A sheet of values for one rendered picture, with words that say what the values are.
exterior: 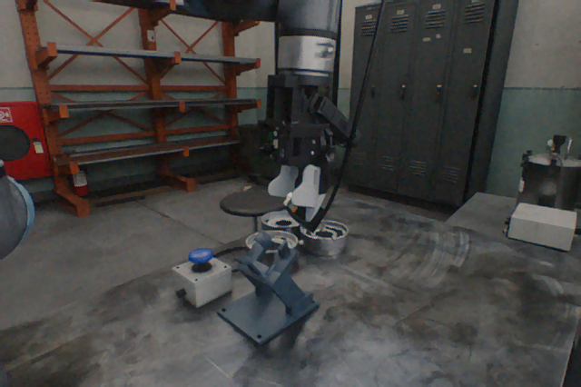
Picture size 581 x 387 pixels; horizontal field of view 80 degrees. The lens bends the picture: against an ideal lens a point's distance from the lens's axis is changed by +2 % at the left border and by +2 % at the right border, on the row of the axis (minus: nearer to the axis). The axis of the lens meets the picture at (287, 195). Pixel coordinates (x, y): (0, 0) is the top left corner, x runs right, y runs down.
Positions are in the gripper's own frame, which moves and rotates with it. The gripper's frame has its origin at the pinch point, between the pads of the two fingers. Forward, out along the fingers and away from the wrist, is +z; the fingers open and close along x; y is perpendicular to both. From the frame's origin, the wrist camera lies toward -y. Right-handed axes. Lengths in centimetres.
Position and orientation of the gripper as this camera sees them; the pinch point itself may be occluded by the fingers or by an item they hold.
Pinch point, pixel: (303, 210)
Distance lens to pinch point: 54.6
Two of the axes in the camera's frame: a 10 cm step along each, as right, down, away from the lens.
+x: 6.6, 2.7, -7.0
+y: -7.5, 1.6, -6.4
